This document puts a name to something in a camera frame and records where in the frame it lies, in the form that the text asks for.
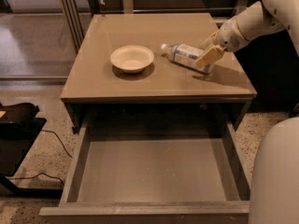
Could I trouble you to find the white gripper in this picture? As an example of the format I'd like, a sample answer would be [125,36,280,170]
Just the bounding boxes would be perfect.
[195,17,249,67]

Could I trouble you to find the blue plastic water bottle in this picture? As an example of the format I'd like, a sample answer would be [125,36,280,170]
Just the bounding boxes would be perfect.
[161,44,213,74]

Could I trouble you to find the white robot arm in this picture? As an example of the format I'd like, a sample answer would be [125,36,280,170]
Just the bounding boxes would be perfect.
[196,0,299,224]

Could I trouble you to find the grey drawer cabinet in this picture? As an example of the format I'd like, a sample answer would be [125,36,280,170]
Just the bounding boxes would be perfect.
[61,13,256,127]

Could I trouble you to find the open grey top drawer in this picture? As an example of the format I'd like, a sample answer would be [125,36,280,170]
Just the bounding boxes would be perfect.
[39,110,251,224]

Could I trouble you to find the white paper bowl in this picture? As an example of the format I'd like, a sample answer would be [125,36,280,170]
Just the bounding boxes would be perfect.
[110,45,154,74]

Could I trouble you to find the black equipment stand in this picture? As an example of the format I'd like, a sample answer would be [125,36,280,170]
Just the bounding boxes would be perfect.
[0,103,63,199]

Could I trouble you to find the sliding glass door frame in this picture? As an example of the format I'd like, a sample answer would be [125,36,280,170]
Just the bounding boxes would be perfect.
[0,0,84,82]

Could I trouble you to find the black cable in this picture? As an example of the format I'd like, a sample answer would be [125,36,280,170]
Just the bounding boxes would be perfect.
[7,128,74,187]

